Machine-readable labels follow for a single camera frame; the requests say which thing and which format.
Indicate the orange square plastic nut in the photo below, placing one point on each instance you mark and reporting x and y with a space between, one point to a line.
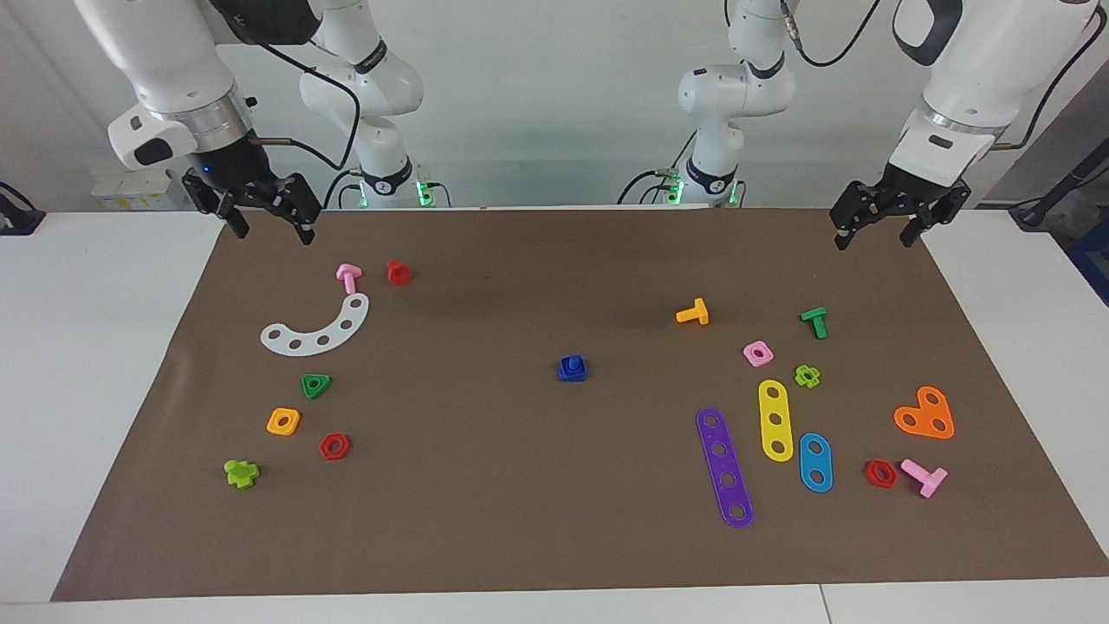
272 426

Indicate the yellow three-hole strip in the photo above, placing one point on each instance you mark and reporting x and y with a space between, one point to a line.
774 406

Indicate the brown table mat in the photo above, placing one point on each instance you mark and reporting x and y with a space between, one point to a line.
520 485

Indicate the purple four-hole strip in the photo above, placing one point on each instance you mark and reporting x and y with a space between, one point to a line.
723 464

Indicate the orange heart-shaped plate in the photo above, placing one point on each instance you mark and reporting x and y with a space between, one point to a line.
924 418

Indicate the red hexagon plastic nut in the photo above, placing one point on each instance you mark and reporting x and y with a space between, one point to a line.
325 451
892 477

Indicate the black clamp device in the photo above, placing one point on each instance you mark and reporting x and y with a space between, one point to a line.
17 221

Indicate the pink plastic screw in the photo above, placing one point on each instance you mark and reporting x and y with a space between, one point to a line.
929 479
348 277

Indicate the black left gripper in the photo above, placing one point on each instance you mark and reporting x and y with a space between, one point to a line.
910 198

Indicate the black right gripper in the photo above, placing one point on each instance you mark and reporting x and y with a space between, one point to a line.
236 173

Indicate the black stand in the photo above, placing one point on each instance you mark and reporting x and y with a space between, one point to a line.
1053 195

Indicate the pink square plastic nut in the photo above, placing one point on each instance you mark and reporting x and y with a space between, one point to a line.
768 358

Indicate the blue square plastic nut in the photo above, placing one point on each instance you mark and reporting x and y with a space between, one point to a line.
569 361

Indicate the lime green flower nut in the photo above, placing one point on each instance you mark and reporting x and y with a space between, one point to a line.
814 379

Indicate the orange plastic screw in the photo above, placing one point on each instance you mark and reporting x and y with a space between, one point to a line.
697 313

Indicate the green triangle plastic nut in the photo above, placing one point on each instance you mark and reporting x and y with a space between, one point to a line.
324 380

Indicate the white power box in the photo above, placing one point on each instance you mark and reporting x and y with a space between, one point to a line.
130 195

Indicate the blue crate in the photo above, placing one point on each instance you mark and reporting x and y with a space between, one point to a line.
1093 260

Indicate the white curved perforated plate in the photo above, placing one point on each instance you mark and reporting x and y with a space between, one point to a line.
309 344

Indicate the dark green plastic screw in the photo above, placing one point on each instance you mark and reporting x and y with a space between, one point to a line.
816 321

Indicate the red plastic screw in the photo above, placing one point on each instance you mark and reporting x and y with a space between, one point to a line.
398 274

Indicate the blue two-hole strip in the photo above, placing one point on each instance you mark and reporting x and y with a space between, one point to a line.
815 463

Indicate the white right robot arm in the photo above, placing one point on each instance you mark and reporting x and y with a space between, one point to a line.
173 52

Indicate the lime green plastic screw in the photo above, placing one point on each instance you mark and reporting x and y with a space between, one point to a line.
240 474

